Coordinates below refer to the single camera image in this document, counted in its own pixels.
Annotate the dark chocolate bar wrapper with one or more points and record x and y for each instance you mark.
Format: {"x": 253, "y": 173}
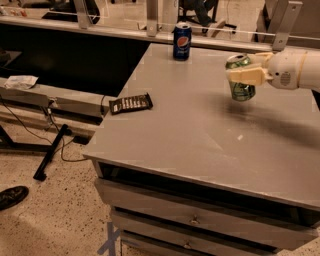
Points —
{"x": 131, "y": 104}

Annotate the blue Pepsi can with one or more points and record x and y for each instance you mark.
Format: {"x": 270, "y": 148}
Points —
{"x": 182, "y": 41}

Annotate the black shoe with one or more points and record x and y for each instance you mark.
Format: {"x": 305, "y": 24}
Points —
{"x": 12, "y": 196}

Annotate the black table leg bar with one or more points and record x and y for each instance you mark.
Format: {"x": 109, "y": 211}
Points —
{"x": 40, "y": 173}

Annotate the green soda can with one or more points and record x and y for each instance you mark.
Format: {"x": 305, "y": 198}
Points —
{"x": 241, "y": 89}

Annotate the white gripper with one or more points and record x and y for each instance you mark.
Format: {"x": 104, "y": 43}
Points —
{"x": 284, "y": 70}

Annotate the grey drawer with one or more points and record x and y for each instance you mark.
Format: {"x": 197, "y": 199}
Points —
{"x": 166, "y": 238}
{"x": 266, "y": 231}

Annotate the blue tape cross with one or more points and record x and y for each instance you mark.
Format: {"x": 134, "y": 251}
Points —
{"x": 109, "y": 245}

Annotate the upper grey drawer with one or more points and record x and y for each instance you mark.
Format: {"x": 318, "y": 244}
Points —
{"x": 266, "y": 231}

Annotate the grey side bench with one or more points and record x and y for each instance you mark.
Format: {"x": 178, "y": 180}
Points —
{"x": 66, "y": 103}

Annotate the metal frame rail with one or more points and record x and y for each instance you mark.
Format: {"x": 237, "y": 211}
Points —
{"x": 160, "y": 37}

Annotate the lower grey drawer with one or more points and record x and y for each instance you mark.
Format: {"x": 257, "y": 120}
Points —
{"x": 166, "y": 238}

